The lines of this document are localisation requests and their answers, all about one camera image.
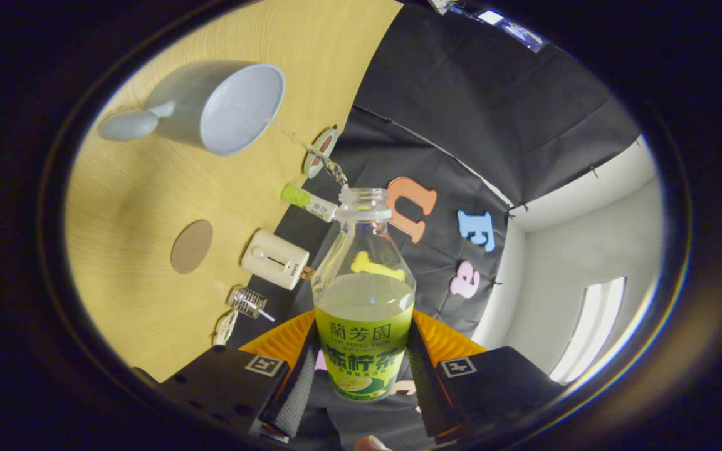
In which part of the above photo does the white cup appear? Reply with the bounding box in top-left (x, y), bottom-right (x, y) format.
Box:
top-left (98, 60), bottom-right (286, 157)

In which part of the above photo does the pale green plate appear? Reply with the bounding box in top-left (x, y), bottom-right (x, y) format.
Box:
top-left (303, 125), bottom-right (340, 179)

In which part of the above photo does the round brown coaster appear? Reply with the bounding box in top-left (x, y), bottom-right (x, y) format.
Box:
top-left (170, 219), bottom-right (214, 274)

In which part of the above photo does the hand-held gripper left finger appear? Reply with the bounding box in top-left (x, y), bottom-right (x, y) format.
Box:
top-left (135, 310), bottom-right (319, 439)

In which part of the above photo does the clear juice bottle green label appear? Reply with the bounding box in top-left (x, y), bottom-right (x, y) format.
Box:
top-left (311, 187), bottom-right (417, 403)

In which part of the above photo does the small white green bottle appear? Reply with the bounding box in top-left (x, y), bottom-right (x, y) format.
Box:
top-left (280, 182), bottom-right (339, 223)

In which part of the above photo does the wooden table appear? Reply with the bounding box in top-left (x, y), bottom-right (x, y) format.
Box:
top-left (63, 0), bottom-right (404, 383)

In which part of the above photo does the cream toaster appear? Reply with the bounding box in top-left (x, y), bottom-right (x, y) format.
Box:
top-left (241, 229), bottom-right (310, 291)

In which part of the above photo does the white divided dish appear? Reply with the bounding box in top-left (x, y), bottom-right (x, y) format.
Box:
top-left (212, 309), bottom-right (239, 346)

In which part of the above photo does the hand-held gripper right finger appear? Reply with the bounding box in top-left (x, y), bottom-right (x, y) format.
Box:
top-left (408, 309), bottom-right (565, 439)

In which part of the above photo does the ceiling light panel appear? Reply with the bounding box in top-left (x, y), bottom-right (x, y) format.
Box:
top-left (549, 277), bottom-right (626, 384)

